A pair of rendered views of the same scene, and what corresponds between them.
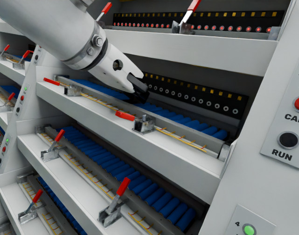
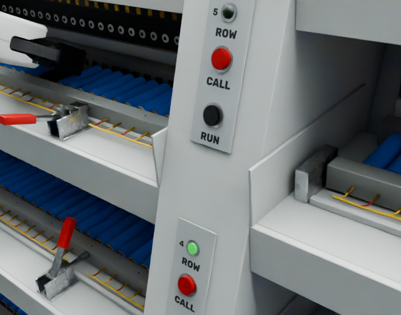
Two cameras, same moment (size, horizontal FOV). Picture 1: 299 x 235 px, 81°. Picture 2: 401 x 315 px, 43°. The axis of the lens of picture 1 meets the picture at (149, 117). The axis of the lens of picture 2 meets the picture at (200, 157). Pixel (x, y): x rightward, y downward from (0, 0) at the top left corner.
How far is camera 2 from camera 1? 0.27 m
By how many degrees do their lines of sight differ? 13
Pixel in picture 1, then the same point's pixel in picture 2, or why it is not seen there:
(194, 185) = (139, 205)
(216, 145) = not seen: hidden behind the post
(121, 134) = (35, 147)
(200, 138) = (154, 127)
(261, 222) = (203, 234)
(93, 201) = (32, 267)
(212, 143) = not seen: hidden behind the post
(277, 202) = (214, 203)
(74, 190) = not seen: outside the picture
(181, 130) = (127, 119)
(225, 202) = (167, 219)
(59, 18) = not seen: outside the picture
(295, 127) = (218, 96)
